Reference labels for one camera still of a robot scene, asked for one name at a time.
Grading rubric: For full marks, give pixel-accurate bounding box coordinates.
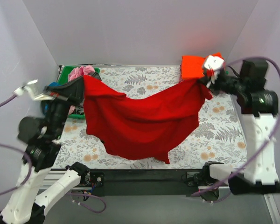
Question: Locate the blue t shirt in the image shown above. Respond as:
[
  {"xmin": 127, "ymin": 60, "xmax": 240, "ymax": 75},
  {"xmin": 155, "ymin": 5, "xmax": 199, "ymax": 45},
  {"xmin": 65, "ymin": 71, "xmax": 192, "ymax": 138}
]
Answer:
[{"xmin": 41, "ymin": 82, "xmax": 60, "ymax": 115}]

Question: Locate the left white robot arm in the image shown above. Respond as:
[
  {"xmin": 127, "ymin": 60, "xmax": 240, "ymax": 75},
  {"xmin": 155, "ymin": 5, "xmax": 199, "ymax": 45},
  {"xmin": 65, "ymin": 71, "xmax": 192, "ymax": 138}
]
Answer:
[{"xmin": 0, "ymin": 77, "xmax": 90, "ymax": 224}]

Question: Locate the folded orange t shirt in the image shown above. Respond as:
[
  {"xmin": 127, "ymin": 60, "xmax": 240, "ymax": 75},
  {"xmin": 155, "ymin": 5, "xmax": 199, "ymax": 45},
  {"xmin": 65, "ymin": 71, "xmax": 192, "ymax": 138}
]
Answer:
[{"xmin": 181, "ymin": 52, "xmax": 225, "ymax": 80}]

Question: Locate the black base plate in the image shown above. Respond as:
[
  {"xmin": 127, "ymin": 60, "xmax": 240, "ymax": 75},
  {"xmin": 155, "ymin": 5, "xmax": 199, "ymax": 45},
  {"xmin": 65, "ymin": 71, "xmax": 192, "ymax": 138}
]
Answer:
[{"xmin": 87, "ymin": 169, "xmax": 214, "ymax": 196}]

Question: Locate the red t shirt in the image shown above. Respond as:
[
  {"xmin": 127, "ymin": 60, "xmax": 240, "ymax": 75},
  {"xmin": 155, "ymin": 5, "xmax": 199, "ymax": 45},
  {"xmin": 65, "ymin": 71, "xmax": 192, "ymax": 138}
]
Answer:
[{"xmin": 84, "ymin": 76, "xmax": 212, "ymax": 163}]

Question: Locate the grey t shirt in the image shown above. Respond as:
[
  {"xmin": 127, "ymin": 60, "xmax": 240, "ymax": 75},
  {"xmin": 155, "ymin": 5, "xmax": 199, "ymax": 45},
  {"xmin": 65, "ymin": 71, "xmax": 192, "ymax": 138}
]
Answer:
[{"xmin": 75, "ymin": 71, "xmax": 102, "ymax": 115}]

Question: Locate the green plastic tray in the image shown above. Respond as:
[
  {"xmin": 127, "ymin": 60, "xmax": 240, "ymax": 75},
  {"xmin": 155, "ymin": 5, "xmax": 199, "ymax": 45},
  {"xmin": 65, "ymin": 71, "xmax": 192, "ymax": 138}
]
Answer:
[{"xmin": 56, "ymin": 65, "xmax": 100, "ymax": 119}]

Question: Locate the pink t shirt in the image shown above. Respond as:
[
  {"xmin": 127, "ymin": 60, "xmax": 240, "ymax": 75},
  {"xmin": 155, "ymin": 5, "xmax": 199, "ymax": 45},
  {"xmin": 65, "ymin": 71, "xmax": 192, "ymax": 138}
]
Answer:
[{"xmin": 68, "ymin": 65, "xmax": 95, "ymax": 82}]

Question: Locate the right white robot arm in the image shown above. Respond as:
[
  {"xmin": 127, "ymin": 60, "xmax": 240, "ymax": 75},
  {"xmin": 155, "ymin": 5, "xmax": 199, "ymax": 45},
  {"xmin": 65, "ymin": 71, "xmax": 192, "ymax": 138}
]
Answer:
[{"xmin": 196, "ymin": 56, "xmax": 280, "ymax": 195}]

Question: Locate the floral table mat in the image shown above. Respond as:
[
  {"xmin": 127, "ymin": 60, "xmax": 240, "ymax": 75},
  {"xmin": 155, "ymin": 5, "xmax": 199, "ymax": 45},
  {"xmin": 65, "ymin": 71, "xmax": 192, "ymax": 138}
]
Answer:
[{"xmin": 54, "ymin": 66, "xmax": 246, "ymax": 169}]

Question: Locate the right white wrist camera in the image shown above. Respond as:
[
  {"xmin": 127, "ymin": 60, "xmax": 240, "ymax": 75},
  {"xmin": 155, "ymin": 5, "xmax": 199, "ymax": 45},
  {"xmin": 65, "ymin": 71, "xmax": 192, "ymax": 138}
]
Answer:
[{"xmin": 202, "ymin": 55, "xmax": 225, "ymax": 77}]

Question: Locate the aluminium frame rail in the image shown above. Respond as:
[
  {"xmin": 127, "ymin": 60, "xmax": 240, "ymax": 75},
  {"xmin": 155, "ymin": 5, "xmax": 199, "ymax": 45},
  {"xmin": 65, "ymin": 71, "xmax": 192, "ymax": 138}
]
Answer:
[{"xmin": 37, "ymin": 169, "xmax": 280, "ymax": 224}]

